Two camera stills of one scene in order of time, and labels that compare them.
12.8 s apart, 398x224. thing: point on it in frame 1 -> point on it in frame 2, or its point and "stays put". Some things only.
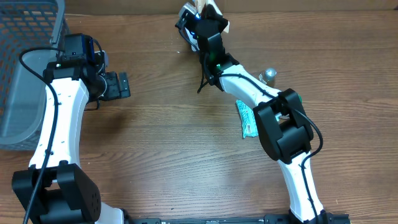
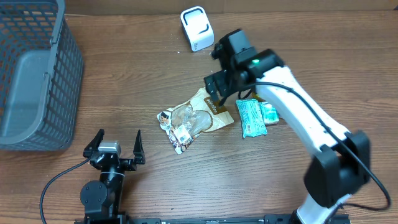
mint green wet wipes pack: (248, 120) stays put
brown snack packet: (201, 5) -> (184, 123)
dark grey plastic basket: (25, 24) stays put
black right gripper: (210, 23) -> (216, 83)
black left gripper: (115, 91) -> (130, 165)
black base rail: (326, 218) stays put
